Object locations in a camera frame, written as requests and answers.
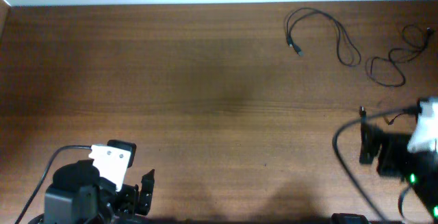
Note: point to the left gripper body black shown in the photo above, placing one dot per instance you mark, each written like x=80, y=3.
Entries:
x=125, y=201

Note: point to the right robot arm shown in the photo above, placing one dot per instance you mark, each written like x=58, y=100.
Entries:
x=425, y=190

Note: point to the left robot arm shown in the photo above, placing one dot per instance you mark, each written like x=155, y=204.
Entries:
x=93, y=190

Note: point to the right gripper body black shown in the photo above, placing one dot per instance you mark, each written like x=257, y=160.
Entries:
x=393, y=155

